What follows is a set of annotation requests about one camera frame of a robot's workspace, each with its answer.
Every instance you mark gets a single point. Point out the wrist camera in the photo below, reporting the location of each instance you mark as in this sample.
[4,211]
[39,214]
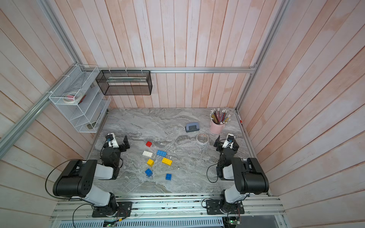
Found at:
[228,143]
[111,141]

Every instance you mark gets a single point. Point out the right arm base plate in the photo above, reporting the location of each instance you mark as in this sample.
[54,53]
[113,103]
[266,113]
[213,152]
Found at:
[220,207]

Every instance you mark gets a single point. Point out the bundle of pencils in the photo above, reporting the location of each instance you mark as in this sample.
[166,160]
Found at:
[219,116]

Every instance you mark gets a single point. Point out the aluminium mounting rail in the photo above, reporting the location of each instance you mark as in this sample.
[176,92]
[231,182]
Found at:
[170,205]

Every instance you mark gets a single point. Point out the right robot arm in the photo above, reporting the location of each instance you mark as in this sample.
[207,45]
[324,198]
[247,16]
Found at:
[247,174]

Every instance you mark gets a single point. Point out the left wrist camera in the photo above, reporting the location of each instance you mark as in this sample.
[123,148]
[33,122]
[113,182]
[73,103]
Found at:
[111,141]

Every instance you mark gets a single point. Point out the pink pencil cup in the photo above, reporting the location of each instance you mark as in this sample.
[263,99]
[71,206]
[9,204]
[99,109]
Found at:
[216,128]

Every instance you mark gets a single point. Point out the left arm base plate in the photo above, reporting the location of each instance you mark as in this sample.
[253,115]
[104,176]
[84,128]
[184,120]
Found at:
[113,209]

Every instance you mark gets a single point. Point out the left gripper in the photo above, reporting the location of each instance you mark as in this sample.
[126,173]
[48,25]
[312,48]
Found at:
[121,145]

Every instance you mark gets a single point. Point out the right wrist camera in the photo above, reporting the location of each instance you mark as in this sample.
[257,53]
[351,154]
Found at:
[228,143]

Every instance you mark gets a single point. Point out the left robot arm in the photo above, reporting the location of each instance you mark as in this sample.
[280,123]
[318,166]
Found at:
[77,178]

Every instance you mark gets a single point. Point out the white wire shelf rack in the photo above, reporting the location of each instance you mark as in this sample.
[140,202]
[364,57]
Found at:
[87,115]

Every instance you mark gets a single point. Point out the white long lego brick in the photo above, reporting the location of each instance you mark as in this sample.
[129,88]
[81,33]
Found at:
[147,154]

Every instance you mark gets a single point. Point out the dark blue square lego brick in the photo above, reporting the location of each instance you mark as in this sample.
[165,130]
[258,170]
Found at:
[168,177]

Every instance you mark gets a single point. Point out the yellow long lego brick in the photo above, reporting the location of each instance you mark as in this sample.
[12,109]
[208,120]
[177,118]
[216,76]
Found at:
[167,161]

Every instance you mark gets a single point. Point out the red square lego brick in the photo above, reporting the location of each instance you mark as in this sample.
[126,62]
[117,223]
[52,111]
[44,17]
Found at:
[148,144]

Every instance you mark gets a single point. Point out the yellow square lego brick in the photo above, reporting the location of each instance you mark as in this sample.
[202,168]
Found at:
[150,162]

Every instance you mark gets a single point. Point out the light blue long lego brick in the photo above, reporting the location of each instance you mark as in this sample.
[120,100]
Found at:
[161,153]

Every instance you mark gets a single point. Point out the black mesh basket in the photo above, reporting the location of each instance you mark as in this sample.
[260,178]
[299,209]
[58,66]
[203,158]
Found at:
[125,82]

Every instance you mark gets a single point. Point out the tape roll on shelf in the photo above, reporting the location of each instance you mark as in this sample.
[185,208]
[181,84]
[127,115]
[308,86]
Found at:
[73,97]

